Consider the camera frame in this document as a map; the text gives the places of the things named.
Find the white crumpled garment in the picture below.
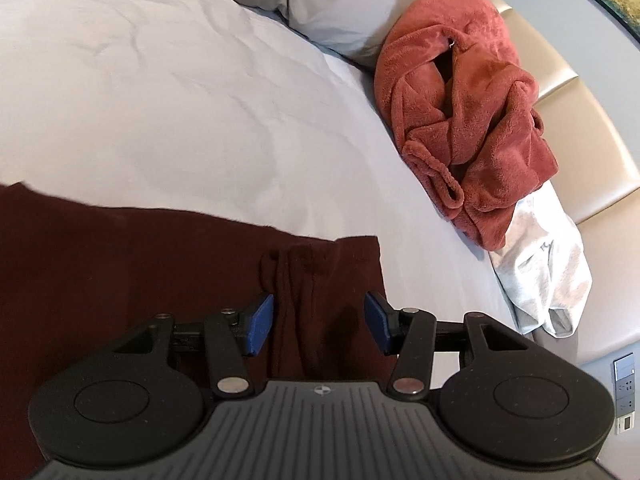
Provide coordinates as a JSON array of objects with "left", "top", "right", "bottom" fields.
[{"left": 489, "top": 181, "right": 592, "bottom": 338}]

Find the wall power outlet panel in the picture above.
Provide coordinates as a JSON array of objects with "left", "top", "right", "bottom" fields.
[{"left": 612, "top": 353, "right": 636, "bottom": 434}]

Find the beige padded headboard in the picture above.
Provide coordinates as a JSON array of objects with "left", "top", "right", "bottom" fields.
[{"left": 429, "top": 0, "right": 640, "bottom": 226}]

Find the orange fleece blanket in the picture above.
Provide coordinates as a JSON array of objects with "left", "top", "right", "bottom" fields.
[{"left": 374, "top": 0, "right": 558, "bottom": 252}]

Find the dark red sweater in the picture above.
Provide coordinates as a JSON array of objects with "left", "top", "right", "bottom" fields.
[{"left": 1, "top": 183, "right": 395, "bottom": 479}]

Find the grey bed sheet mattress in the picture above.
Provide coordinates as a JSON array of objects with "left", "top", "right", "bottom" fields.
[{"left": 0, "top": 0, "right": 532, "bottom": 361}]

